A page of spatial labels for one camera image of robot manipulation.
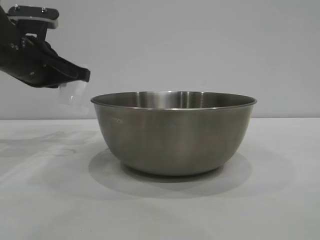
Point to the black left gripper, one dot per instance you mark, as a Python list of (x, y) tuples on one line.
[(22, 62)]

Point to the clear plastic measuring cup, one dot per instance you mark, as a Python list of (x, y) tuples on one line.
[(72, 93)]

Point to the stainless steel mixing bowl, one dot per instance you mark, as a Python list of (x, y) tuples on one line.
[(172, 135)]

